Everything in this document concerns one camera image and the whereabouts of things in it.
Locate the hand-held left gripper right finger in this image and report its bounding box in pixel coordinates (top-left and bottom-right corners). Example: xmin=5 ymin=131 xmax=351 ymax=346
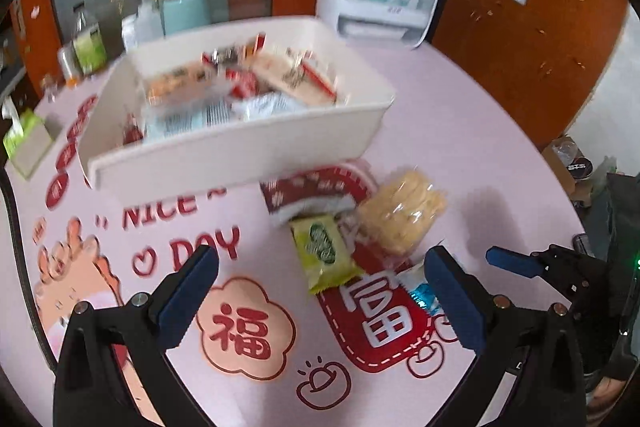
xmin=424 ymin=245 xmax=587 ymax=427

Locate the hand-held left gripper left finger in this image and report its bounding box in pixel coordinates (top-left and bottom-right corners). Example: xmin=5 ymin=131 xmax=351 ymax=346
xmin=53 ymin=245 xmax=221 ymax=427

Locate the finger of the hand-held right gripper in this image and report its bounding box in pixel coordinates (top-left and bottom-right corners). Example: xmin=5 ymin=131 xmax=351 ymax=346
xmin=485 ymin=245 xmax=547 ymax=282

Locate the yellow cracker packet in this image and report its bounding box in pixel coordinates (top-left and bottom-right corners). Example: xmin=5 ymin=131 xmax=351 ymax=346
xmin=357 ymin=168 xmax=448 ymax=258

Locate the white plastic storage box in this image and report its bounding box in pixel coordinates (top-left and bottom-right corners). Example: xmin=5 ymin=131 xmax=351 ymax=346
xmin=79 ymin=14 xmax=397 ymax=202

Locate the blue-grey snack packet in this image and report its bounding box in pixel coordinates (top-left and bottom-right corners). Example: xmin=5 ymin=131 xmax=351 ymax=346
xmin=144 ymin=103 xmax=237 ymax=142

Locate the pile of assorted snacks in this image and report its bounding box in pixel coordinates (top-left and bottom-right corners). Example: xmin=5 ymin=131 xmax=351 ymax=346
xmin=122 ymin=32 xmax=341 ymax=145

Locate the person's right forearm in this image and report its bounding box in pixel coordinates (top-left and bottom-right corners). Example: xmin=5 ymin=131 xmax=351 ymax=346
xmin=582 ymin=374 xmax=632 ymax=427

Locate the small blue white packet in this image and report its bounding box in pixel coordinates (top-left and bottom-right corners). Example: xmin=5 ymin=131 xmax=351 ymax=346
xmin=397 ymin=266 xmax=446 ymax=318

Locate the dark cloth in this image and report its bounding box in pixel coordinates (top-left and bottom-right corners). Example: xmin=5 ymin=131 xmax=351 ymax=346
xmin=587 ymin=172 xmax=640 ymax=268

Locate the pink printed tablecloth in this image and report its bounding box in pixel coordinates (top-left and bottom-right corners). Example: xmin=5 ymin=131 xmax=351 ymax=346
xmin=2 ymin=42 xmax=593 ymax=427

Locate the green snack packet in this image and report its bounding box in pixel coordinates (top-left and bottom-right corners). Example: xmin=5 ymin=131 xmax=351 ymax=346
xmin=290 ymin=213 xmax=366 ymax=295

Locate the red white snack packet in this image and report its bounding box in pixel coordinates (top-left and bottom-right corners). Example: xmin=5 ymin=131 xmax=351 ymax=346
xmin=260 ymin=164 xmax=373 ymax=228

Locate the orange biscuit packet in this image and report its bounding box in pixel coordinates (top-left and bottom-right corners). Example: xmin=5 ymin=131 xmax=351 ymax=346
xmin=146 ymin=69 xmax=211 ymax=105

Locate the green tissue box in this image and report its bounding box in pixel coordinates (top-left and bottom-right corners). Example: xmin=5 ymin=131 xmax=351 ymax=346
xmin=1 ymin=99 xmax=62 ymax=180

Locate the small bottle with orange base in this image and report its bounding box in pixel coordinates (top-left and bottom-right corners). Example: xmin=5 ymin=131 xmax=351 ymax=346
xmin=57 ymin=46 xmax=81 ymax=86

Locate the clear bottle with green label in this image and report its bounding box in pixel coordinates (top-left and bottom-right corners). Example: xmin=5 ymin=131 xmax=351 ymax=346
xmin=70 ymin=2 xmax=110 ymax=75

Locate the white plastic jug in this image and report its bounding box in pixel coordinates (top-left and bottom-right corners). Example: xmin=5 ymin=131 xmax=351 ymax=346
xmin=120 ymin=0 xmax=166 ymax=52

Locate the mint green canister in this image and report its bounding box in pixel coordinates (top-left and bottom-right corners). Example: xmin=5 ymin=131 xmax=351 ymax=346
xmin=162 ymin=0 xmax=211 ymax=35

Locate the black cable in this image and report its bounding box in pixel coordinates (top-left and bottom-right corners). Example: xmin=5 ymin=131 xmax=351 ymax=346
xmin=0 ymin=167 xmax=58 ymax=373

